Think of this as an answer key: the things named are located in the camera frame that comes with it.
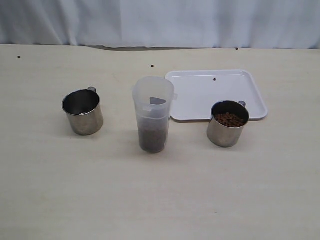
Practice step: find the translucent plastic container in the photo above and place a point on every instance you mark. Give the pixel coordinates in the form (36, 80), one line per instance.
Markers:
(153, 97)

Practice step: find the white plastic tray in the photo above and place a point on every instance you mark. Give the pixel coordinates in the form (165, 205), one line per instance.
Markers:
(196, 93)

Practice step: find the right steel cup with pellets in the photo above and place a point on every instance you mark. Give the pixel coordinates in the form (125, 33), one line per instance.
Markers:
(228, 119)

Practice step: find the white backdrop curtain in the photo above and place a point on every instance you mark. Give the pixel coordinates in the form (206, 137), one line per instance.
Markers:
(263, 24)

